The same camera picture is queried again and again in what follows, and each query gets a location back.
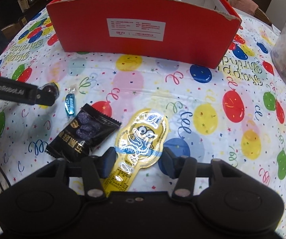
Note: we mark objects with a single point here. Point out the black plum candy packet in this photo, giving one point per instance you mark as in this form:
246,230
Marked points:
84,133

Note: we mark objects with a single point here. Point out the balloon birthday tablecloth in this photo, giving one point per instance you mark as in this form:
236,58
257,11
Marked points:
236,112

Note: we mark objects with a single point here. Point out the pink cloth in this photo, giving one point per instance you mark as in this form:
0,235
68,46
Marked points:
247,6

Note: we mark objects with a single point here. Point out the blue candy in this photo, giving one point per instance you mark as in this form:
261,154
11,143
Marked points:
70,102

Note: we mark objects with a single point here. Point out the yellow minion lollipop packet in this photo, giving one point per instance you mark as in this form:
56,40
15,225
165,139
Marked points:
139,145

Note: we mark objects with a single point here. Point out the red cardboard box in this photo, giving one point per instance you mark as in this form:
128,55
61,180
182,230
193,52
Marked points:
190,31

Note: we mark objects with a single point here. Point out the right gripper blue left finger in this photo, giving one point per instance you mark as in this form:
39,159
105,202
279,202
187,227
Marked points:
106,162

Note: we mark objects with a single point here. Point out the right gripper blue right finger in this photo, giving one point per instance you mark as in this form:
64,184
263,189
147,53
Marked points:
171,163

